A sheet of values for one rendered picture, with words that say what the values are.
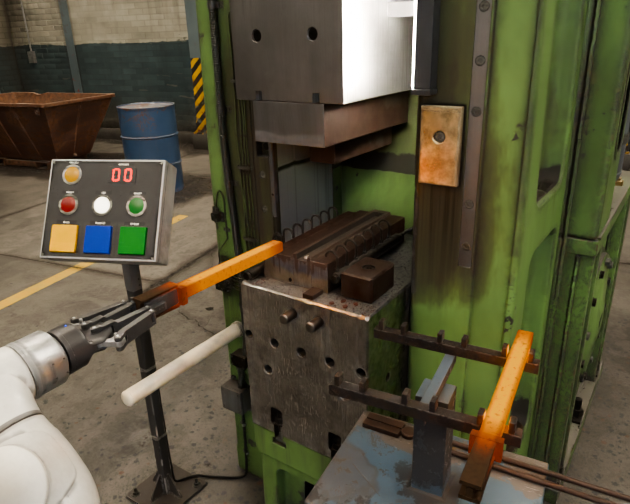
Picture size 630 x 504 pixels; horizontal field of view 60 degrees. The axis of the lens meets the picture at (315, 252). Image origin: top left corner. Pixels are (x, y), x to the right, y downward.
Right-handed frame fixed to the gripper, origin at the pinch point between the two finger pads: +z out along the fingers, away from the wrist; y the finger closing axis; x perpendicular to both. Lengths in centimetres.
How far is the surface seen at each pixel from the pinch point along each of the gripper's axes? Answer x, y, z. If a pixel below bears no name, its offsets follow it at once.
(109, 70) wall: -4, -700, 507
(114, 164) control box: 12, -55, 35
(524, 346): -11, 56, 35
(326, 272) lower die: -9.9, 7.3, 43.8
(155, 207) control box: 2, -41, 35
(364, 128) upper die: 21, 8, 62
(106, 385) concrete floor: -107, -133, 63
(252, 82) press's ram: 34, -12, 44
